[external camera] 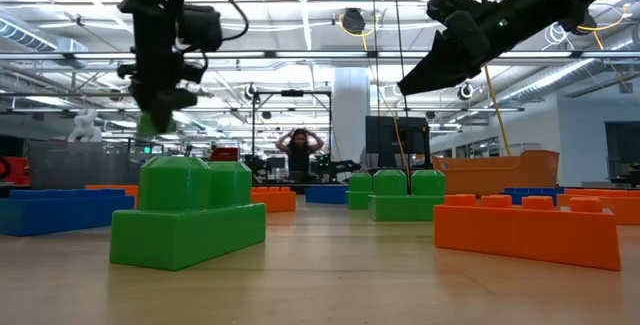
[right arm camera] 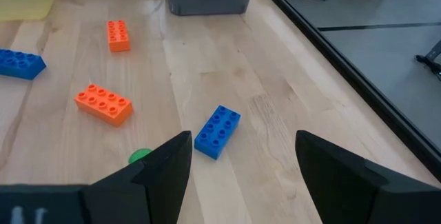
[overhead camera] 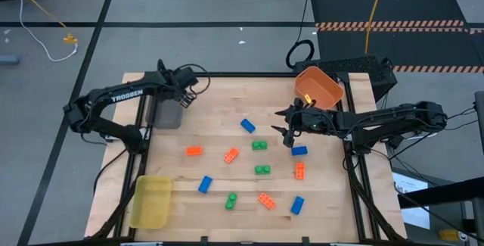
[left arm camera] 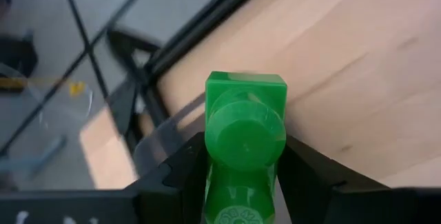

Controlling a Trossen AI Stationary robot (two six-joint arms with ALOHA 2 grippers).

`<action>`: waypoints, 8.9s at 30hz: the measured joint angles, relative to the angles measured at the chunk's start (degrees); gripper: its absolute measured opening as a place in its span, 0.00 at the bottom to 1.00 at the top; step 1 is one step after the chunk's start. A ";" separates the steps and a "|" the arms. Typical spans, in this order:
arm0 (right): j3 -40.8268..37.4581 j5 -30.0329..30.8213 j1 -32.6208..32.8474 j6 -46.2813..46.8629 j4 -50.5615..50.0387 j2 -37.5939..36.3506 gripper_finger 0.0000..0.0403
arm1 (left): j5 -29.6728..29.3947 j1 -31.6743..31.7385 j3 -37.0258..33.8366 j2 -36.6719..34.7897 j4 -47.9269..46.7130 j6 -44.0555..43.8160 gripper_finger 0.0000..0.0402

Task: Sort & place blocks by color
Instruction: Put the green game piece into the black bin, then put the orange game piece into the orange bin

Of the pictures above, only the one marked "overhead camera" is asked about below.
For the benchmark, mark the blue toy block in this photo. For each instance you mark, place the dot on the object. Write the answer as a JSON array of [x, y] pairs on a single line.
[[299, 150], [297, 205], [205, 184], [247, 125]]

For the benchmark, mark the yellow plastic bin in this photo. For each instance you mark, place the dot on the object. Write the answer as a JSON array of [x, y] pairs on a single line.
[[151, 202]]

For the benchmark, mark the grey post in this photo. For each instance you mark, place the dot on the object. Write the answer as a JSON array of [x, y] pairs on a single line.
[[479, 117]]

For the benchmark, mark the black hazard-striped floor mat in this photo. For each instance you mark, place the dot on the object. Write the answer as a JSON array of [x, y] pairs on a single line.
[[423, 49], [416, 7]]

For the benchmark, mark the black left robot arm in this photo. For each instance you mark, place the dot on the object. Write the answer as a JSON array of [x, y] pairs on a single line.
[[126, 94]]

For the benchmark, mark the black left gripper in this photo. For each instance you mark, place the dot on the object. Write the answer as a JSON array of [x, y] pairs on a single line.
[[181, 81]]

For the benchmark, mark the orange plastic bin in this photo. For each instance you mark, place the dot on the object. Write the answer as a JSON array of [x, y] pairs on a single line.
[[321, 87]]

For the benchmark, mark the grey translucent plastic bin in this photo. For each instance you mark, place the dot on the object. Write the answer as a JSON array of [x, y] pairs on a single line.
[[164, 115]]

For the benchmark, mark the orange toy block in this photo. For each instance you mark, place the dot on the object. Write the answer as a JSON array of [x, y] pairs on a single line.
[[300, 170], [266, 201], [231, 155], [194, 150]]

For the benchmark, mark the white paper sheet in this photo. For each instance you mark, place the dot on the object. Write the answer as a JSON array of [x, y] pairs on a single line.
[[406, 183]]

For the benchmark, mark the small yellow object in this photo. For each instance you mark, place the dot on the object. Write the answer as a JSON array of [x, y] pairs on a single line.
[[308, 98]]

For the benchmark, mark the black beam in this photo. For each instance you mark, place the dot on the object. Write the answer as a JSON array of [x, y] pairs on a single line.
[[442, 193]]

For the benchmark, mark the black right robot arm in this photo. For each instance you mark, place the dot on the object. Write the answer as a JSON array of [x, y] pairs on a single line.
[[397, 117]]

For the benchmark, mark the grey flat object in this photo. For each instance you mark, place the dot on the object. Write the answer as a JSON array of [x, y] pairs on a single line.
[[8, 60]]

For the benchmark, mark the green toy block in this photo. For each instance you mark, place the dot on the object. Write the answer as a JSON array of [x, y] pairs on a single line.
[[259, 145], [262, 169], [231, 201]]

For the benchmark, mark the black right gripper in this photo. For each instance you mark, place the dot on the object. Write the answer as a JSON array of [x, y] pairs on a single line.
[[308, 119]]

